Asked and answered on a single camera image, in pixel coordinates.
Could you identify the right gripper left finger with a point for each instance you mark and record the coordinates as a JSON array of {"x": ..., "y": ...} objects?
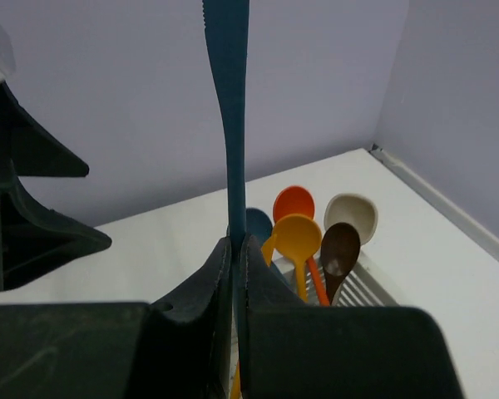
[{"x": 184, "y": 348}]

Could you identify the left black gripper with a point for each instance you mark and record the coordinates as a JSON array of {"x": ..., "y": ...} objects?
[{"x": 35, "y": 240}]

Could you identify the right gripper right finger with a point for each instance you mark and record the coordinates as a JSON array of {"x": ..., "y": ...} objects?
[{"x": 267, "y": 314}]

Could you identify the yellow-orange plastic spoon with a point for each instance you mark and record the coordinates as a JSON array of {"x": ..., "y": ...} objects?
[{"x": 298, "y": 238}]

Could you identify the dark brown wooden spoon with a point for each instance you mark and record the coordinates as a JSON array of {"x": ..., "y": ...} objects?
[{"x": 339, "y": 253}]

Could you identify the blue plastic spoon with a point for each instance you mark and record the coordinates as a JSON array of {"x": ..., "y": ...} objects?
[{"x": 260, "y": 226}]

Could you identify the red-orange plastic spoon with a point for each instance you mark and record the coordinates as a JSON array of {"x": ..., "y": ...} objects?
[{"x": 297, "y": 200}]

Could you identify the beige wooden spoon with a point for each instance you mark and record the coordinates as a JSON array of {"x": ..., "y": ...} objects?
[{"x": 354, "y": 209}]

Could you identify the blue plastic knife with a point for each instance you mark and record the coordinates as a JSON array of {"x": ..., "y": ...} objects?
[{"x": 226, "y": 36}]

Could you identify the aluminium rail back edge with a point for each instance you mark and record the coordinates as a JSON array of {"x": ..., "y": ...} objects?
[{"x": 479, "y": 234}]

